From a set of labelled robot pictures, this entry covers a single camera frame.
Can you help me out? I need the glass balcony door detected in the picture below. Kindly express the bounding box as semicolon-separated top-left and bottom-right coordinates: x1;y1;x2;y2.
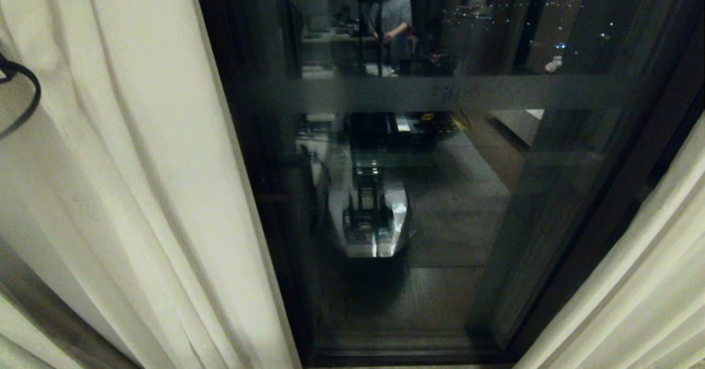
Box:
192;0;705;367

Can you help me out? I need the cream fabric curtain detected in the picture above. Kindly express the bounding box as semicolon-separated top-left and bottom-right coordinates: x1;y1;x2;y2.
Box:
0;0;302;369
513;113;705;369

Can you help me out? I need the black cable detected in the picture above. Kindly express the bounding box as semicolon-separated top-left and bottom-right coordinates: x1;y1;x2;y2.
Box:
0;54;42;138

